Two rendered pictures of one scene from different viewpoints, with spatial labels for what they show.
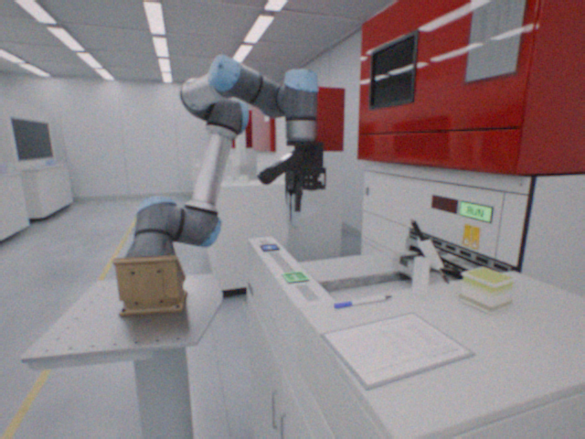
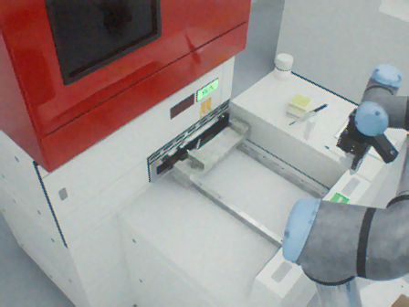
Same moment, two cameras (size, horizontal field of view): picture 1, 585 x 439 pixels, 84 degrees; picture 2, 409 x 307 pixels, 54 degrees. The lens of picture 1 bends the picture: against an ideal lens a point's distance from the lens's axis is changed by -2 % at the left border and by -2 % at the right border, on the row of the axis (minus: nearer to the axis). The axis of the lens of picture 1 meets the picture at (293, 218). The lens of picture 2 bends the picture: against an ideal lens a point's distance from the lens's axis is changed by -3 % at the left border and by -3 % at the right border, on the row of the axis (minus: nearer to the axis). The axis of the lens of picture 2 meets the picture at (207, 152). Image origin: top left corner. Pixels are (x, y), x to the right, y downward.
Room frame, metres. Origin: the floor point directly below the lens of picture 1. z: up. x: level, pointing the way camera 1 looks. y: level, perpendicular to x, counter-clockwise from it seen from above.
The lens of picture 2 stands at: (1.61, 0.46, 1.99)
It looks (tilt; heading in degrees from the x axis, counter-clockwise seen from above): 46 degrees down; 237
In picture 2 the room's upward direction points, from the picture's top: 4 degrees clockwise
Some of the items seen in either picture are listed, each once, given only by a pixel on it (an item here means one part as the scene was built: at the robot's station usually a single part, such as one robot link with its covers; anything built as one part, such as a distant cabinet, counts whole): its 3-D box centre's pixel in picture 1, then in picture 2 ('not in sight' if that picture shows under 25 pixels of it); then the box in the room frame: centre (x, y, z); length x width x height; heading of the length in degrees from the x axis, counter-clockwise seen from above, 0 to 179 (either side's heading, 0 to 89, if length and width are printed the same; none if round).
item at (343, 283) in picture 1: (361, 281); (228, 206); (1.06, -0.23, 0.84); 0.50 x 0.02 x 0.03; 109
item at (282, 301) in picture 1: (281, 284); (314, 238); (0.91, 0.04, 0.89); 0.55 x 0.09 x 0.14; 19
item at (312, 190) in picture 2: not in sight; (272, 165); (0.81, -0.32, 0.84); 0.50 x 0.02 x 0.03; 109
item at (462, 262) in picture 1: (447, 266); (192, 142); (1.05, -0.52, 0.89); 0.44 x 0.02 x 0.10; 19
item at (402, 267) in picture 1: (435, 281); (212, 153); (0.99, -0.46, 0.87); 0.36 x 0.08 x 0.03; 19
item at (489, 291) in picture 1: (486, 289); (299, 107); (0.64, -0.41, 1.00); 0.07 x 0.07 x 0.07; 28
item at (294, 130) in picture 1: (300, 132); not in sight; (0.80, -0.02, 1.33); 0.08 x 0.08 x 0.05
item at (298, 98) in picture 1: (300, 96); (382, 89); (0.80, -0.02, 1.41); 0.09 x 0.08 x 0.11; 32
